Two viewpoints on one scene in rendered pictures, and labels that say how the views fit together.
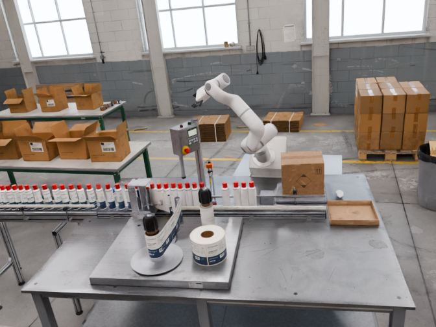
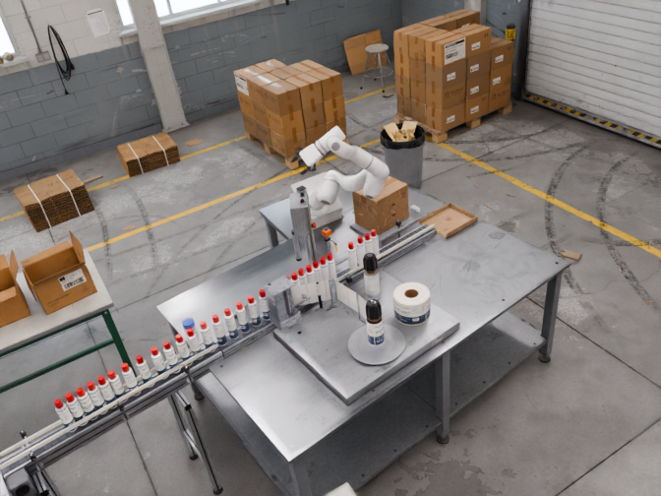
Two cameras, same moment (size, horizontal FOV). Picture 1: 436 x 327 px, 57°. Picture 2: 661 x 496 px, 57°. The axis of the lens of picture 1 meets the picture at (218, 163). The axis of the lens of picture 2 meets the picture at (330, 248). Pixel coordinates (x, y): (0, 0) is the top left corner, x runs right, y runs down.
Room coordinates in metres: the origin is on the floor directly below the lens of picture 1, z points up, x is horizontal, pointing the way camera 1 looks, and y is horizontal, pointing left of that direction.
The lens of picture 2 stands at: (0.44, 2.19, 3.19)
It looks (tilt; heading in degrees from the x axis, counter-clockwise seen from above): 35 degrees down; 315
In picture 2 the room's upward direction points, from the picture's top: 8 degrees counter-clockwise
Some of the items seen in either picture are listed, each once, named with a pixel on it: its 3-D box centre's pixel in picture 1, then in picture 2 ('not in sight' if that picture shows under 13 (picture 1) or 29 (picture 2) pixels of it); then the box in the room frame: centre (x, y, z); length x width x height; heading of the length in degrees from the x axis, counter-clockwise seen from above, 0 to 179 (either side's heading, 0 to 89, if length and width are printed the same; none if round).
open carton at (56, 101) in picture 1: (51, 98); not in sight; (6.61, 2.61, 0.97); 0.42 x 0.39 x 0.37; 159
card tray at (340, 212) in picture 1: (351, 212); (448, 219); (2.32, -0.86, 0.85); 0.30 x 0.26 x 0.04; 78
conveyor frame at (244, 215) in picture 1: (206, 211); (334, 283); (2.53, 0.12, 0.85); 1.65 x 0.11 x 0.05; 78
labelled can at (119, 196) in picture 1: (119, 196); (242, 317); (2.66, 0.74, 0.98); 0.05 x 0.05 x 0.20
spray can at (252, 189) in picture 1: (252, 194); (374, 243); (2.46, -0.21, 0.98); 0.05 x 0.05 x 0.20
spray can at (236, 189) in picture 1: (237, 194); (361, 251); (2.48, -0.11, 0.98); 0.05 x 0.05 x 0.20
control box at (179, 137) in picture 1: (185, 139); (301, 214); (2.63, 0.21, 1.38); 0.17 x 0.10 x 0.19; 133
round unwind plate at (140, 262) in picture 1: (157, 258); (376, 343); (1.98, 0.41, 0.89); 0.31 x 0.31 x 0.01
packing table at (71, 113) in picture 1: (61, 131); not in sight; (6.68, 2.60, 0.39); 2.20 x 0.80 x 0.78; 72
